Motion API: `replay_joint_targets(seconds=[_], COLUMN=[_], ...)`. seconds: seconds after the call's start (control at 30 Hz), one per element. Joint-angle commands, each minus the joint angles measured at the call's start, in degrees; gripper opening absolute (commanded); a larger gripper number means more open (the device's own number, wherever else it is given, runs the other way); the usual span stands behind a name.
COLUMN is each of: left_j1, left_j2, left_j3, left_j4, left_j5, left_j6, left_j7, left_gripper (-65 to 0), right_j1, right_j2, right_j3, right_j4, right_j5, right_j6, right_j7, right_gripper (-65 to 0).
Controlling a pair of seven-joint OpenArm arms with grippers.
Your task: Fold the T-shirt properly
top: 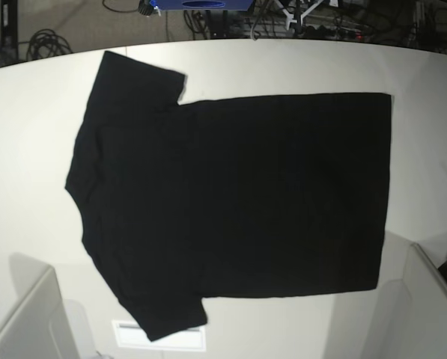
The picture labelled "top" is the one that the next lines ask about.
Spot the black T-shirt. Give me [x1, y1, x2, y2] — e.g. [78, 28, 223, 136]
[65, 52, 392, 341]

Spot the black power strip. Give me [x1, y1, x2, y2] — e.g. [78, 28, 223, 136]
[302, 25, 364, 42]

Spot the white label plate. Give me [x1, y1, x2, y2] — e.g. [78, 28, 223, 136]
[111, 319, 207, 353]

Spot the blue box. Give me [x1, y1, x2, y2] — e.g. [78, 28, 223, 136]
[150, 0, 254, 11]

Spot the left beige partition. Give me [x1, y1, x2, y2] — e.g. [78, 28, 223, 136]
[0, 254, 80, 358]

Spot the beige partition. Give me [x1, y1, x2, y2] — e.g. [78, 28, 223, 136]
[367, 245, 447, 358]
[0, 254, 80, 358]

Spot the right beige partition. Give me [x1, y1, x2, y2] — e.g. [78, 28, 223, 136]
[367, 245, 447, 358]

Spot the white stand frame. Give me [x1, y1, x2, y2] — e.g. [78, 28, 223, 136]
[275, 1, 314, 30]

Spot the coiled black cable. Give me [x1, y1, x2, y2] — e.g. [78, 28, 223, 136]
[25, 29, 73, 63]

